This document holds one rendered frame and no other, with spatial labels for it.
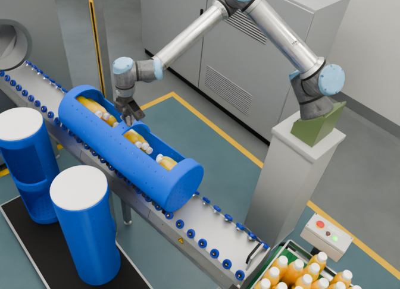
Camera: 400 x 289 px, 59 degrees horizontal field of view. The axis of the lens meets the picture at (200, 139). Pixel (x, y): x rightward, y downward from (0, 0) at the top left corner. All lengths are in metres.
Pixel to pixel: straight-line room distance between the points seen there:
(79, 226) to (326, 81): 1.42
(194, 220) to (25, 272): 1.46
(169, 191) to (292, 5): 1.78
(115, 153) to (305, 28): 1.71
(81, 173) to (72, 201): 0.17
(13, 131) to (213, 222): 1.24
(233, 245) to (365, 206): 1.91
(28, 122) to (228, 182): 1.76
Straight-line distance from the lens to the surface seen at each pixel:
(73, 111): 2.06
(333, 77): 1.86
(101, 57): 2.40
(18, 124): 2.29
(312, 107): 2.03
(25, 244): 2.84
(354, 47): 4.18
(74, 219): 1.88
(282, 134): 2.14
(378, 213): 3.52
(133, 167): 1.77
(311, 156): 2.07
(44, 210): 2.94
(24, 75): 2.87
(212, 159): 3.37
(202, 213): 1.89
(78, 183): 1.90
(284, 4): 2.91
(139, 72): 1.60
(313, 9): 2.81
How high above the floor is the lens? 2.51
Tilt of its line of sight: 45 degrees down
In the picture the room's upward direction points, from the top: 7 degrees clockwise
